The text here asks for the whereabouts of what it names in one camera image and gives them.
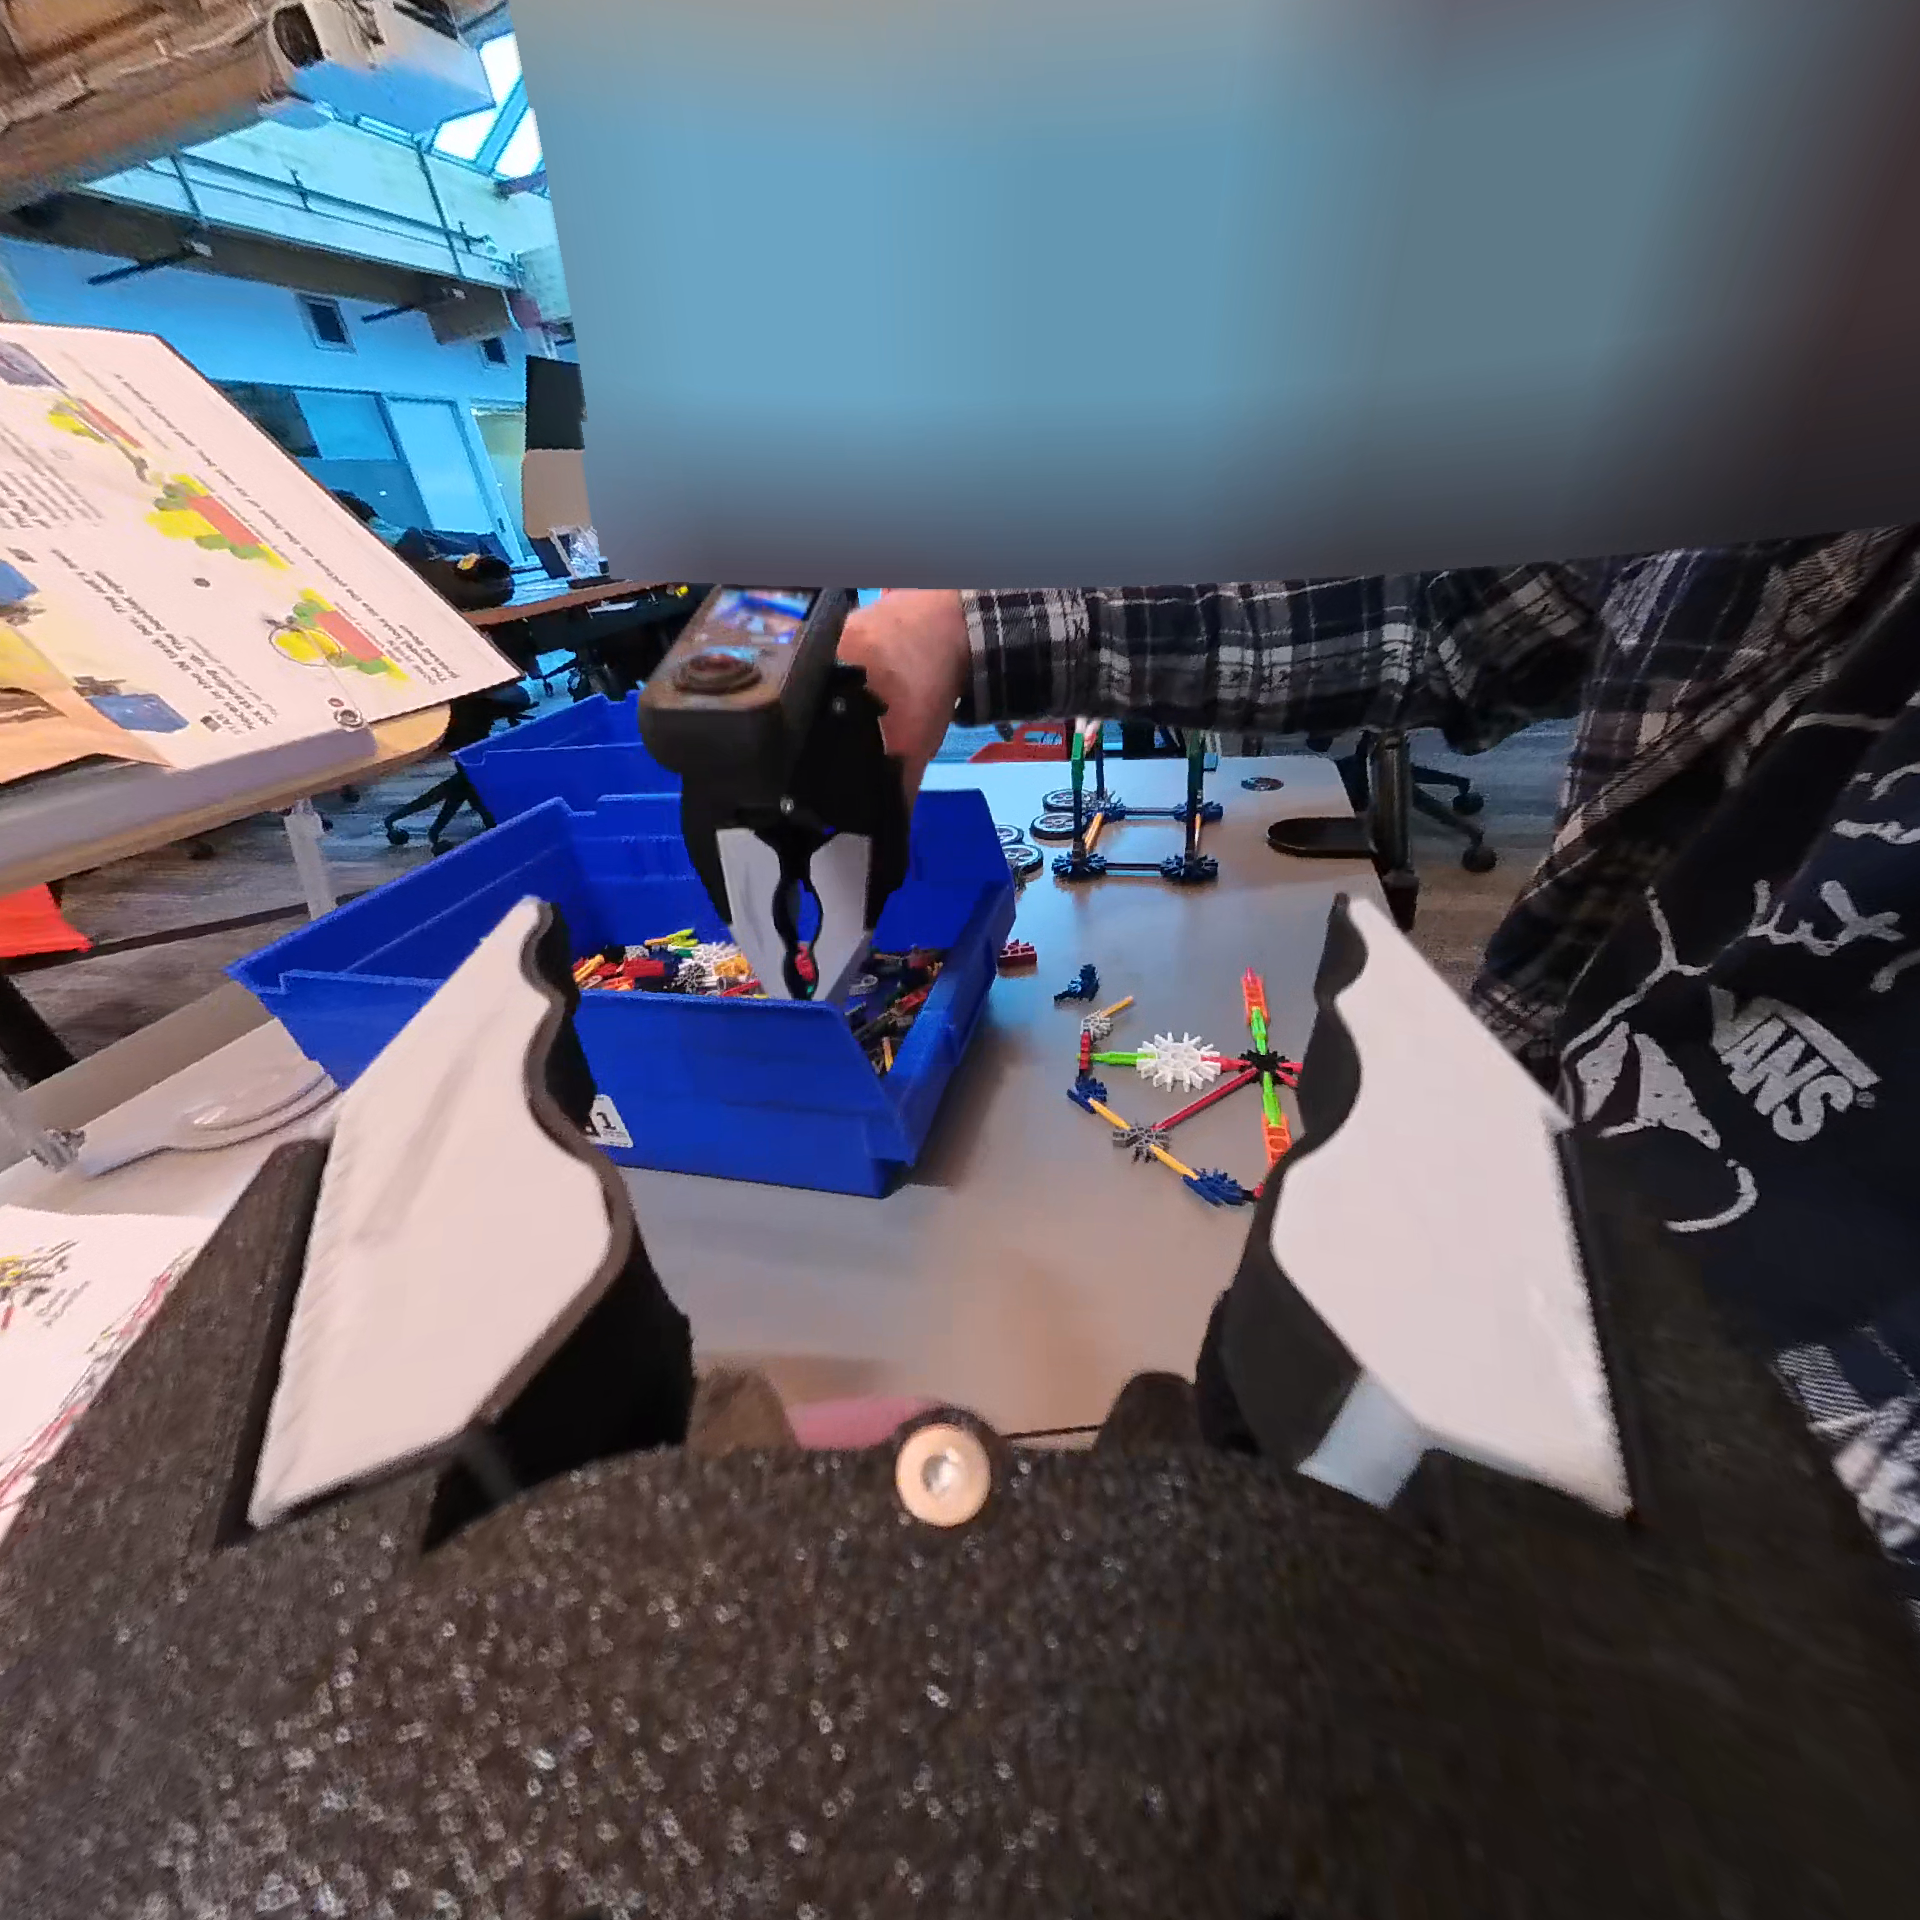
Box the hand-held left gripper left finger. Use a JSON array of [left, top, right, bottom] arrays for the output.
[[244, 895, 700, 1531]]

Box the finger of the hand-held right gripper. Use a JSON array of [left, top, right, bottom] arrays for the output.
[[806, 829, 883, 1005], [715, 823, 806, 1002]]

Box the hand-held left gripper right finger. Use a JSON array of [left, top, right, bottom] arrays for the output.
[[1195, 894, 1636, 1518]]

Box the pile of colourful toy pieces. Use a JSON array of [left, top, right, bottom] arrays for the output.
[[568, 929, 951, 1074]]

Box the blue plastic bin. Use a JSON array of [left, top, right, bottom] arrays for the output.
[[228, 787, 1019, 1199], [454, 693, 706, 829]]

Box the wheel-shaped toy rod assembly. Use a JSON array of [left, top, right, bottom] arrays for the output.
[[1068, 970, 1307, 1210]]

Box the person's right forearm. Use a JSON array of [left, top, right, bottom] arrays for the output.
[[960, 565, 1623, 751]]

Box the person's right hand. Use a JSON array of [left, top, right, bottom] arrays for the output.
[[837, 589, 971, 785]]

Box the empty blue plastic bin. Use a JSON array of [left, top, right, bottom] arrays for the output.
[[454, 693, 706, 829]]

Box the grey metal stand base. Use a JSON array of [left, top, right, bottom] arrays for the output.
[[0, 1035, 346, 1181]]

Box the black office chair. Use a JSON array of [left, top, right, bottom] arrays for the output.
[[381, 682, 536, 858], [1350, 729, 1501, 876]]

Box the instruction sheet with drawings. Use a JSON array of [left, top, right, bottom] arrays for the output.
[[0, 1204, 221, 1518]]

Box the person's dark printed shirt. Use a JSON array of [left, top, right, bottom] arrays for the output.
[[1558, 570, 1920, 1397]]

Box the person's plaid overshirt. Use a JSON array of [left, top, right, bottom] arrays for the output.
[[1469, 525, 1920, 1593]]

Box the tilted wooden stand board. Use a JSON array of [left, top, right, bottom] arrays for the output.
[[0, 701, 453, 890]]

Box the open instruction booklet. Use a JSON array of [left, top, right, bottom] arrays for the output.
[[0, 323, 520, 785]]

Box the toy car frame with wheels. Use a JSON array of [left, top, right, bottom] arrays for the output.
[[990, 717, 1226, 890]]

